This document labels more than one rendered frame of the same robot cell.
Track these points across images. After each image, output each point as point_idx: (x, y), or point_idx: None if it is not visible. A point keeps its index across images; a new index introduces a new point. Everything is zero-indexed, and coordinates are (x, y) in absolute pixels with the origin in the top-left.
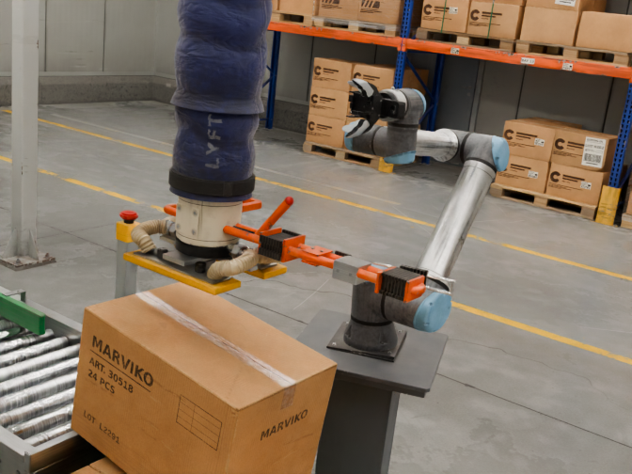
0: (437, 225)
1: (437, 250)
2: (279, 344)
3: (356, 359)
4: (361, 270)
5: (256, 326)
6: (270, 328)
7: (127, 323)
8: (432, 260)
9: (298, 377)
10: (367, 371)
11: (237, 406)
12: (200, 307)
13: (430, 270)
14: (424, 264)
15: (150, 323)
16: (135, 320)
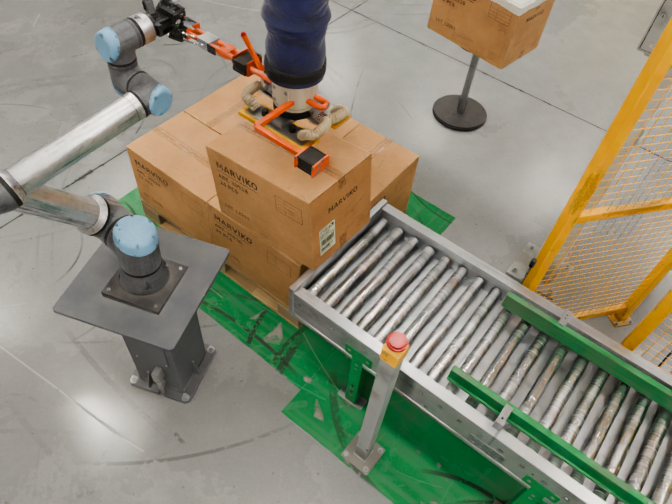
0: (63, 197)
1: (77, 194)
2: (241, 151)
3: (166, 252)
4: (205, 32)
5: (256, 163)
6: (246, 164)
7: (340, 145)
8: (86, 197)
9: (233, 128)
10: (163, 236)
11: (270, 104)
12: (296, 173)
13: (91, 198)
14: (93, 201)
15: (327, 149)
16: (336, 149)
